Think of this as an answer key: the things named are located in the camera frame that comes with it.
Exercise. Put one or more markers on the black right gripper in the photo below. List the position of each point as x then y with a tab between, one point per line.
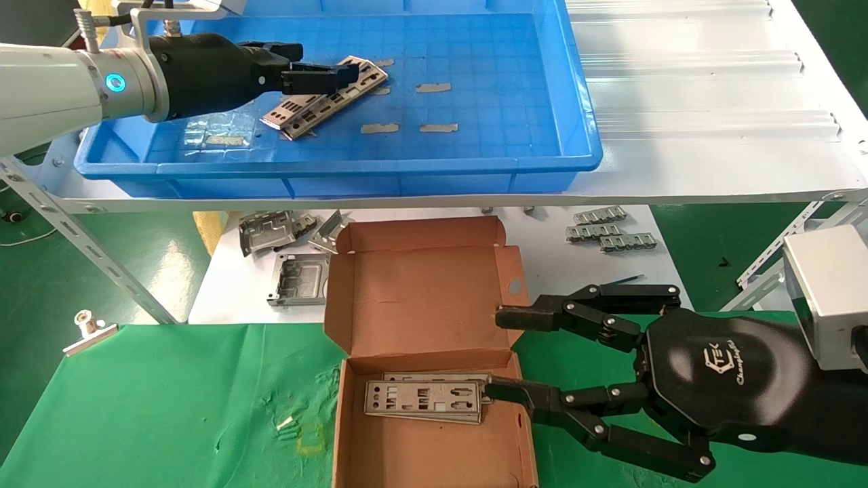
725	379

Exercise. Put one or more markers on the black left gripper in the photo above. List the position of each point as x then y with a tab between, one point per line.
210	74

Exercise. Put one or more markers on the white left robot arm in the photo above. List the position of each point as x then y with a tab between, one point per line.
47	88

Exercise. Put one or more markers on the brown cardboard box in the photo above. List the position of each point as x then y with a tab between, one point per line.
420	298

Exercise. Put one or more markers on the blue plastic tray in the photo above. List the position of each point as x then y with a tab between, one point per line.
475	149

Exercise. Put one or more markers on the clear tape patch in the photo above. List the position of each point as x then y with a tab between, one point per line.
217	130

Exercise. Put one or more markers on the slotted metal strip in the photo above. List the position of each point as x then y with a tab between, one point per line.
593	233
629	242
600	215

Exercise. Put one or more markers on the small metal part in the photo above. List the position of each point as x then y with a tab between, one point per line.
306	222

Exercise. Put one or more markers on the angled metal part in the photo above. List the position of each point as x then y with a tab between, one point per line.
329	234

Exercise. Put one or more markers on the yellow plastic sheet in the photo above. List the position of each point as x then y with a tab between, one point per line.
209	230

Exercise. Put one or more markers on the white metal shelf rack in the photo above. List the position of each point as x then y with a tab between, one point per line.
678	169

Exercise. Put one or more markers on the white ribbed plastic sheet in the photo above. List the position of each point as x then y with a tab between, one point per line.
678	95

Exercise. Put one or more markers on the silver binder clip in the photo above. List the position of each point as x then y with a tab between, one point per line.
88	335

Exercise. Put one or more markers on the green table cloth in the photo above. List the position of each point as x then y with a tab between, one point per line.
169	407

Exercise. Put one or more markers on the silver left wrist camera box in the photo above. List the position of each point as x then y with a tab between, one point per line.
190	5

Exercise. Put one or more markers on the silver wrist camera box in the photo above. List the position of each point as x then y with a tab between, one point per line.
827	291
190	5

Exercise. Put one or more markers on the bent metal bracket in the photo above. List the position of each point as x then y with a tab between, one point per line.
268	234

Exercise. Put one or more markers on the flat metal frame part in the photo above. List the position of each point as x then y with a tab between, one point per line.
298	278

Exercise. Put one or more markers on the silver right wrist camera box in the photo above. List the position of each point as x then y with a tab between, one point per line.
827	291

